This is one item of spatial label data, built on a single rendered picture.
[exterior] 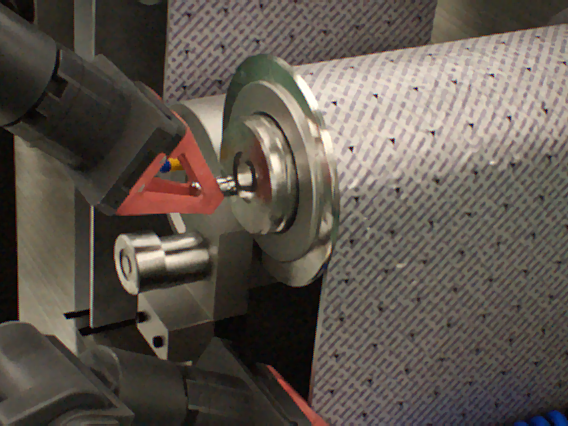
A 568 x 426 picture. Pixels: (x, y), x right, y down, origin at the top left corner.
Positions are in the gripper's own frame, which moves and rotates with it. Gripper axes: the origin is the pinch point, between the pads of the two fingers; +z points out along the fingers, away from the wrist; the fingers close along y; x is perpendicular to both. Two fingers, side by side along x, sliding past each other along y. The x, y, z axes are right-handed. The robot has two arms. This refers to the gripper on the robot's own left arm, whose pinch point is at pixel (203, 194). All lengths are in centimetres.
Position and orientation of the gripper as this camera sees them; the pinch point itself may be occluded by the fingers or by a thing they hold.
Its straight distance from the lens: 83.1
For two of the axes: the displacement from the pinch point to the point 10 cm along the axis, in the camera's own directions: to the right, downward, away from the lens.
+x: 6.1, -7.8, -1.0
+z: 6.4, 4.2, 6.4
